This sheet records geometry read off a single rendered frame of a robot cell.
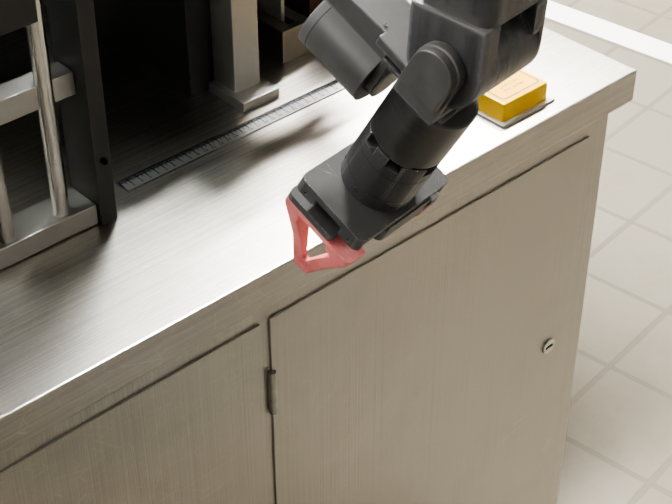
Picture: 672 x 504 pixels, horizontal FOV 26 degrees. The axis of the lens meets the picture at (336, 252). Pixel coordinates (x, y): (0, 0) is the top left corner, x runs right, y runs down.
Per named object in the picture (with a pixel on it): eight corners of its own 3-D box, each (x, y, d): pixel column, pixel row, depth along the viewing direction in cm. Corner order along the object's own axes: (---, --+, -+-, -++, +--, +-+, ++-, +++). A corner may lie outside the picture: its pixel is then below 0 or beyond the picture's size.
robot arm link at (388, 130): (450, 133, 93) (501, 98, 97) (378, 56, 94) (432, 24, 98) (405, 191, 99) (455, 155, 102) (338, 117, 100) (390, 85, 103)
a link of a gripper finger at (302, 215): (250, 246, 109) (295, 179, 102) (313, 204, 114) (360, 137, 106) (310, 313, 108) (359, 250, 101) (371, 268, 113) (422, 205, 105)
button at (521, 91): (502, 124, 152) (504, 104, 151) (454, 98, 156) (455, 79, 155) (546, 100, 156) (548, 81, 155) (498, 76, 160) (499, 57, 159)
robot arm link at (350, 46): (461, 78, 88) (542, 26, 93) (334, -57, 89) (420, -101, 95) (381, 185, 97) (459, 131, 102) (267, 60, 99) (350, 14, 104)
